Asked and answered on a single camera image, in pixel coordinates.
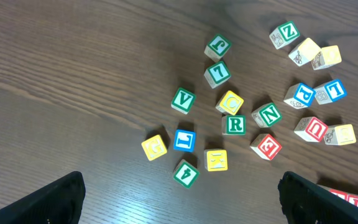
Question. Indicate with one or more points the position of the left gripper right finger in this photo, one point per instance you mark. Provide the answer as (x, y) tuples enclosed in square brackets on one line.
[(305, 202)]

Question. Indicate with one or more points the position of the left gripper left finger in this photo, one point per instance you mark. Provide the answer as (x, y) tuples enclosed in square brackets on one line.
[(58, 202)]

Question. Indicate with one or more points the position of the red A block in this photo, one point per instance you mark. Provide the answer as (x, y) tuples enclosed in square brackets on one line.
[(338, 193)]

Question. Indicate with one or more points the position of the red E block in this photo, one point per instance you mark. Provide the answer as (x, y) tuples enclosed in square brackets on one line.
[(266, 146)]

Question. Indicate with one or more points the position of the red U block centre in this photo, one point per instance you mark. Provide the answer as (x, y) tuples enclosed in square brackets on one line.
[(311, 129)]

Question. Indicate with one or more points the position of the yellow block centre row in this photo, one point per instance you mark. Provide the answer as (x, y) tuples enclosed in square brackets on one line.
[(340, 135)]

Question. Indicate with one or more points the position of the green N block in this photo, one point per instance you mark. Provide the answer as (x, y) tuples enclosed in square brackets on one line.
[(267, 115)]

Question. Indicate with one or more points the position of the yellow K block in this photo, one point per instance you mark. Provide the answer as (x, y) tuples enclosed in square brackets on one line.
[(215, 160)]

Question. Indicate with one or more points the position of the green R block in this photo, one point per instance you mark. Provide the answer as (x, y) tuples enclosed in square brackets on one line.
[(234, 125)]

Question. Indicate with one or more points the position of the blue P block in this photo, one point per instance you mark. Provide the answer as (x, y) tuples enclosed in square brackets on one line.
[(299, 96)]

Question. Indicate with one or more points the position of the yellow G block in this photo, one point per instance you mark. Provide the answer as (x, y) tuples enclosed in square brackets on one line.
[(154, 147)]

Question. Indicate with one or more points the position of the blue L block centre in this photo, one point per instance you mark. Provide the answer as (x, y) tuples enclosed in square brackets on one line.
[(330, 92)]

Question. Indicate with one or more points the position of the green 4 block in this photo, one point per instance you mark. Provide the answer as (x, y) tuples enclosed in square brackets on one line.
[(185, 174)]

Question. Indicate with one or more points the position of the yellow C block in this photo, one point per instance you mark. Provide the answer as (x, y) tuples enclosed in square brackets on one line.
[(230, 103)]

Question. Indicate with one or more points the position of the blue T block left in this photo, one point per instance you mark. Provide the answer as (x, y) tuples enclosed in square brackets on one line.
[(184, 140)]

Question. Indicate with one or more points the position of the yellow block top right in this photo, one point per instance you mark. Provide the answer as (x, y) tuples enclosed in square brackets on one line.
[(327, 57)]

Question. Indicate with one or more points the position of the yellow block top left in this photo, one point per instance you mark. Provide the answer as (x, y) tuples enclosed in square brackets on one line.
[(304, 52)]

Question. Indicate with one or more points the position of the green 7 block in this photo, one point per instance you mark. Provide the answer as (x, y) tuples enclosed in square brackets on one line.
[(217, 74)]

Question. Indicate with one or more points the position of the green V block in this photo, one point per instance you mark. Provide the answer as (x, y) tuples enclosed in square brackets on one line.
[(183, 100)]

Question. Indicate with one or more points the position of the green Z block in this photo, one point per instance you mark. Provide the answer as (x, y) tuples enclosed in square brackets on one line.
[(284, 34)]

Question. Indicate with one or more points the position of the green J block left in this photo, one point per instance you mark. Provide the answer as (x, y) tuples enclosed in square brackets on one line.
[(217, 47)]

